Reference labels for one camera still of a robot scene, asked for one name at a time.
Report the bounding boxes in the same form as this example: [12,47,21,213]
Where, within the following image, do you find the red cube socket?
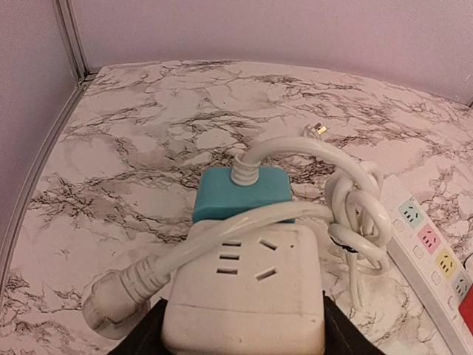
[459,288,473,334]

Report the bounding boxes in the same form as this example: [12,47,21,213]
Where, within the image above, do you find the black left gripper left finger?
[108,299,169,355]

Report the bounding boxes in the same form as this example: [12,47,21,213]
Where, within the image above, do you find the left aluminium frame post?
[53,0,99,85]

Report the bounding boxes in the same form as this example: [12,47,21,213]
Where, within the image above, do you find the white multicolour power strip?
[381,175,472,354]

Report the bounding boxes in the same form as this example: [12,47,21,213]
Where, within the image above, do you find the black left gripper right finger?
[323,292,384,355]

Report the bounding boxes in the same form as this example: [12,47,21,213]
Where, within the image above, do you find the white power strip cable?
[81,136,392,341]

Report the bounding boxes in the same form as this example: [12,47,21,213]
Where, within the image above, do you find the teal power strip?
[192,167,293,223]

